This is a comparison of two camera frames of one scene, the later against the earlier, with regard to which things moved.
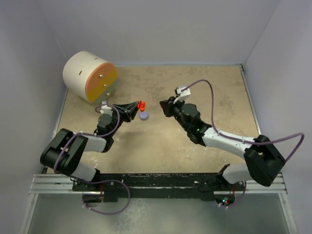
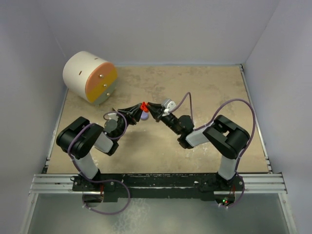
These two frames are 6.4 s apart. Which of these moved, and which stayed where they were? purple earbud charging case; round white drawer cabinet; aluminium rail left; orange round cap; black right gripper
Moved: orange round cap; black right gripper
Stayed: aluminium rail left; round white drawer cabinet; purple earbud charging case
